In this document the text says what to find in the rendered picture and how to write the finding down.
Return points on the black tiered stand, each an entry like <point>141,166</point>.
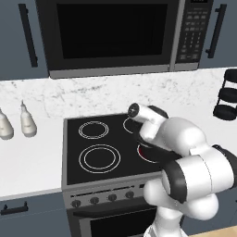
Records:
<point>227,98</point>

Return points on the dark oven knob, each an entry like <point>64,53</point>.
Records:
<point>94,200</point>
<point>76,203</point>
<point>129,194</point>
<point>112,197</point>

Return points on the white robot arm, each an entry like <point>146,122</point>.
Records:
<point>191,172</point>

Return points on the black glass hob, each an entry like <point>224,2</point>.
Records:
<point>98,148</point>

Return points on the grey-blue base cupboard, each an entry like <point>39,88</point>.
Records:
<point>227,209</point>

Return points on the grey-blue drawer front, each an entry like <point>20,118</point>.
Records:
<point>37,219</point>

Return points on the grey-blue cupboard door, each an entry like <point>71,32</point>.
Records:
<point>12,40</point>
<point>227,34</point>

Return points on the black and steel microwave oven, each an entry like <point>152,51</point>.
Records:
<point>111,34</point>

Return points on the white bottle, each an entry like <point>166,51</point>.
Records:
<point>28,123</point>
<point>4,128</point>

